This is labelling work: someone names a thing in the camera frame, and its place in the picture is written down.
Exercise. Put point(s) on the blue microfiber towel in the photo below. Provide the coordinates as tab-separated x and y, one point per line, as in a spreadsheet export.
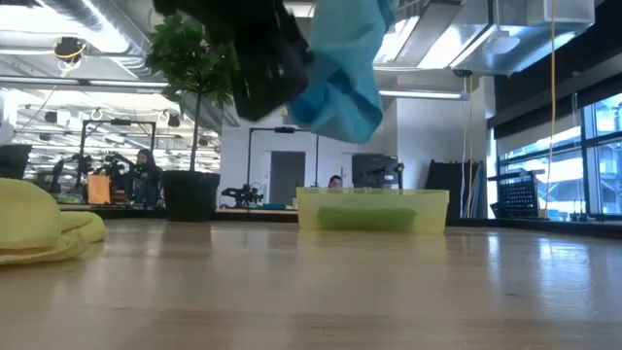
345	73

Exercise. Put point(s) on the green microfiber towel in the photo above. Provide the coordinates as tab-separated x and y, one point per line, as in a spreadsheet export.
364	219

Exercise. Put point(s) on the yellow microfiber towel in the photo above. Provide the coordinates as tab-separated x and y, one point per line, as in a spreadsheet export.
29	223

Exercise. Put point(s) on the black background robot arm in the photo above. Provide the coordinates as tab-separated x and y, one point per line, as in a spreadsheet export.
112	165
243	195

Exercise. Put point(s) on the dark rectangular screen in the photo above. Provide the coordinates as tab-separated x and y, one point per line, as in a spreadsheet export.
286	175

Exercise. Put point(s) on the person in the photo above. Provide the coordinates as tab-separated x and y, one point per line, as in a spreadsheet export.
335	182
146	175

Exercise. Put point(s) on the teal flat item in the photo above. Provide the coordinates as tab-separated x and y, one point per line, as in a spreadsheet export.
274	206

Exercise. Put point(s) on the yellow translucent plastic bin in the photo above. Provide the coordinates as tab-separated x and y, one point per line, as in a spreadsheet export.
311	209

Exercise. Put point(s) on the black monitor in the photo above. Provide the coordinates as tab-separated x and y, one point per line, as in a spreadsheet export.
376	170

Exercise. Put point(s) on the green plant in black pot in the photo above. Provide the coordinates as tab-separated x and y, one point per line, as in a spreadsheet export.
189	194

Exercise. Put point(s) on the black ceiling device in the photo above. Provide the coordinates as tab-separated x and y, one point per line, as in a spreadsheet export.
70	48

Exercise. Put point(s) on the orange paper bag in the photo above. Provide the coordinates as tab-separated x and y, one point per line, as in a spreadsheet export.
98	189

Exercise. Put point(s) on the black leaning panel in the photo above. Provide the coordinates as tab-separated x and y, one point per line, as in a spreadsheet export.
447	189

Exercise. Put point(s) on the black storage bin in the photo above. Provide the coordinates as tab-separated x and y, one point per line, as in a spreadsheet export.
14	163

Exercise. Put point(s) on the black perforated crate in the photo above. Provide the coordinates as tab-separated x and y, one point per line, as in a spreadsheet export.
517	199

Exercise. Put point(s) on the black aluminium table frame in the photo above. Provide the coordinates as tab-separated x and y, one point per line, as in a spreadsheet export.
534	227

